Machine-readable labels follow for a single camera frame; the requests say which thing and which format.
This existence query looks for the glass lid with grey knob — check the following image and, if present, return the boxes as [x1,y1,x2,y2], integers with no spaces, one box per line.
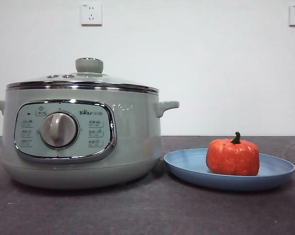
[6,57,160,94]

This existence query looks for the orange toy pumpkin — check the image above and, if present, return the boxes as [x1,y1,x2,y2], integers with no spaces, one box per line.
[205,131,260,177]

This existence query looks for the pale green electric steamer pot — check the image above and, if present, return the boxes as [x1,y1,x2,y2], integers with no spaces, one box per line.
[0,85,180,190]

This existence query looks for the blue round plate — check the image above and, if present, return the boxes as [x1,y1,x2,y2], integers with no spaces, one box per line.
[163,147,295,192]

